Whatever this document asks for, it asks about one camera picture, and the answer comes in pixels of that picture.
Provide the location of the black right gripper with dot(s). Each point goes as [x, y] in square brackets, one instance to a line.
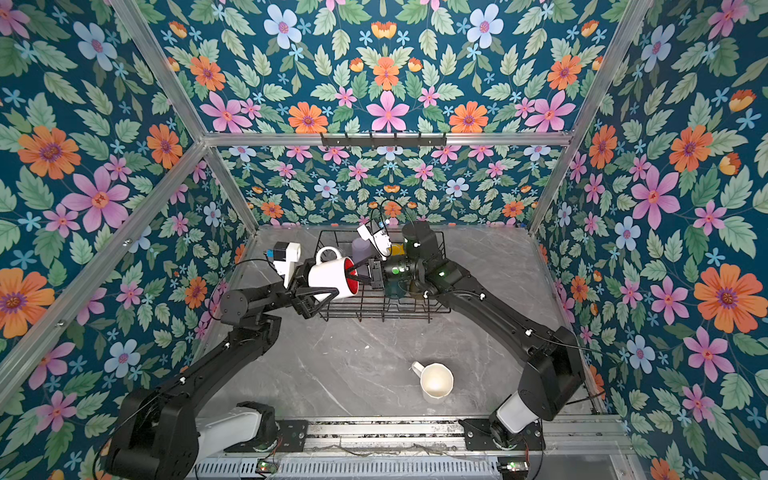
[384, 269]

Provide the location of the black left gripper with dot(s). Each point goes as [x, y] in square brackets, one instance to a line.
[303, 302]

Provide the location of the red inside white mug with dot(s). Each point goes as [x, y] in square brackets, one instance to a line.
[332, 269]

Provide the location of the dark green mug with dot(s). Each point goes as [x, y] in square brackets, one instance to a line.
[396, 289]

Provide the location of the lilac cup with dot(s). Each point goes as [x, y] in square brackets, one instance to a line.
[362, 250]

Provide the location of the cream white mug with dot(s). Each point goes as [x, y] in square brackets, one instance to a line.
[436, 381]

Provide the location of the olive glass cup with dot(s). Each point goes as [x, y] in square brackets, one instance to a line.
[418, 290]

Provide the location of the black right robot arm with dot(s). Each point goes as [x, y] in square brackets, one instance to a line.
[552, 366]

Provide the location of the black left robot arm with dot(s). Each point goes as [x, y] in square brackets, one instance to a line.
[160, 434]

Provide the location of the black wire dish rack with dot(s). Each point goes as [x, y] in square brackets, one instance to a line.
[369, 303]

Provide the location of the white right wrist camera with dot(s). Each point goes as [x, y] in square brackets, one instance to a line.
[380, 240]

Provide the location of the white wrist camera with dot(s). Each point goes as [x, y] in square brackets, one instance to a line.
[285, 257]
[380, 240]

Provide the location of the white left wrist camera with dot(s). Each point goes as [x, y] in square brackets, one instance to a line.
[285, 257]

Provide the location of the black hook rail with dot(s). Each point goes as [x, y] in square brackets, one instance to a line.
[371, 140]

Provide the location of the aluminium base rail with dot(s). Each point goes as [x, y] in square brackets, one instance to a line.
[430, 447]

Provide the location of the aluminium frame post back left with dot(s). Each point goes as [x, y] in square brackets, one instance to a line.
[200, 148]

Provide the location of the aluminium frame post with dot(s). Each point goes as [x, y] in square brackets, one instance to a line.
[200, 148]
[629, 25]

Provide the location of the aluminium frame post back right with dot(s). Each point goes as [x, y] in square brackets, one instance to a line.
[629, 25]

